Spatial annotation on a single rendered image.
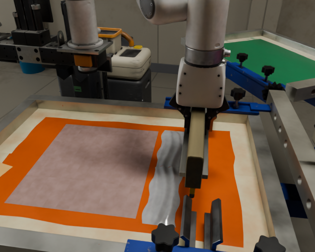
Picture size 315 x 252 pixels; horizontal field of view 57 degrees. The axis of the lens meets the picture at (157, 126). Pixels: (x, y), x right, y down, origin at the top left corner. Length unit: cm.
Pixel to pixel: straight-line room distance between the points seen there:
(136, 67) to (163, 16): 107
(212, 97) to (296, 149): 25
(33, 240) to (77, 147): 33
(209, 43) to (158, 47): 327
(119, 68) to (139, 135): 84
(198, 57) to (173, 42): 320
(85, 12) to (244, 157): 68
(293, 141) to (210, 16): 38
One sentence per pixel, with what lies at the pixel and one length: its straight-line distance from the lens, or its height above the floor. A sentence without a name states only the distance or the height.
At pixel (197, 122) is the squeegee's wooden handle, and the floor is 114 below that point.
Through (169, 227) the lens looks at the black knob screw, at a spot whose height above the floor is 106.
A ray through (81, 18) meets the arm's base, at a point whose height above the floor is 124.
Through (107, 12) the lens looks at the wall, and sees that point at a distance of 393.
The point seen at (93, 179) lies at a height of 95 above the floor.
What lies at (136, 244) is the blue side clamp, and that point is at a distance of 55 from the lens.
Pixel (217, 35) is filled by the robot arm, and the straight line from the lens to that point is 56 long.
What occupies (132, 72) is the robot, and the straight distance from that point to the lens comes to 165.
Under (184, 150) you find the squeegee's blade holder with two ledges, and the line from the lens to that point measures 62.
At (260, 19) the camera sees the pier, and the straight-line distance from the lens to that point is 353.
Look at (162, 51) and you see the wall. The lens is 383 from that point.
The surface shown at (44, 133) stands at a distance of 95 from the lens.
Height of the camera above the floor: 145
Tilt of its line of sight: 32 degrees down
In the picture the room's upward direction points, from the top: straight up
